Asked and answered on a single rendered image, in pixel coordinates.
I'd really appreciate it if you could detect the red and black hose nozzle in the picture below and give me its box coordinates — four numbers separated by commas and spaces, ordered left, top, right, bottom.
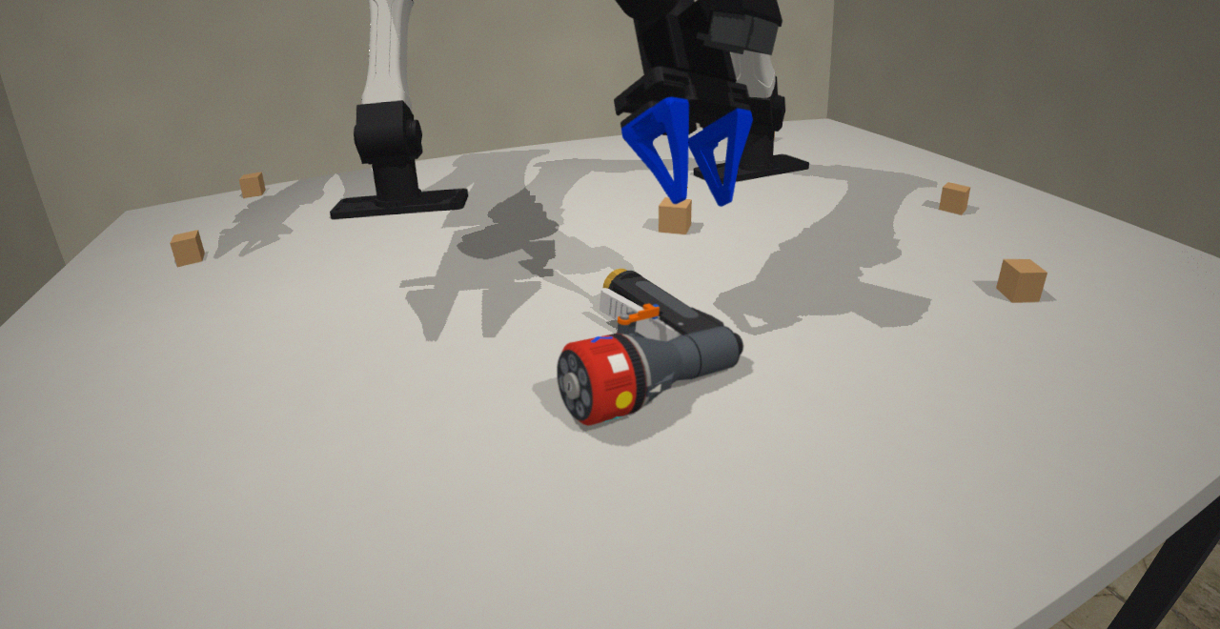
558, 269, 743, 425

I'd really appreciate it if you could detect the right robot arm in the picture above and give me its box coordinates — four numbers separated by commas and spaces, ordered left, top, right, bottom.
329, 0, 468, 219

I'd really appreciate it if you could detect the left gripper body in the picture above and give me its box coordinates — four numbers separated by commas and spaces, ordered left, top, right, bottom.
614, 30, 752, 135

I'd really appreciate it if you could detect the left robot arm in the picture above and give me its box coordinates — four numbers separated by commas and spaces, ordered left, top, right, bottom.
615, 0, 809, 182

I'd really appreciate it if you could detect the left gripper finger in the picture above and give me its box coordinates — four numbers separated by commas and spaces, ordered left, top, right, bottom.
688, 108, 753, 207
621, 98, 689, 204

